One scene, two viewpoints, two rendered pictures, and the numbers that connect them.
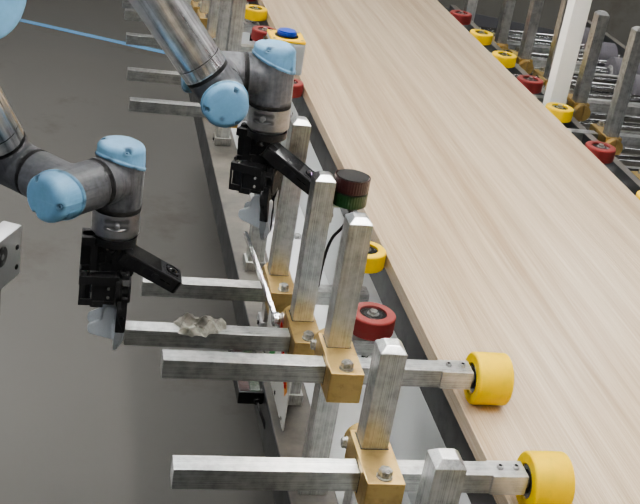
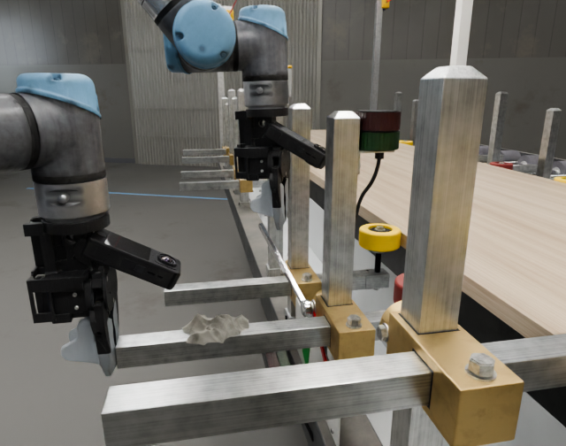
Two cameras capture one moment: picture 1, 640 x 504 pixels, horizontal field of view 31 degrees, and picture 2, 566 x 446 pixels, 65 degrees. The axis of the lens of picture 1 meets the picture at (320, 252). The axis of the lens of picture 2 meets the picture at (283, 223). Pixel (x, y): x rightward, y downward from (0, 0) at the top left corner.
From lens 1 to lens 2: 131 cm
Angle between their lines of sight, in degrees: 9
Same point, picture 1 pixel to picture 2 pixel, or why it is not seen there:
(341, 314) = (439, 269)
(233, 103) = (213, 24)
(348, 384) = (494, 406)
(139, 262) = (113, 251)
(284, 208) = (295, 199)
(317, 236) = (345, 194)
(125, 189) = (60, 134)
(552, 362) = not seen: outside the picture
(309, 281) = (341, 254)
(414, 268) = not seen: hidden behind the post
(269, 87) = (262, 50)
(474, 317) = (534, 272)
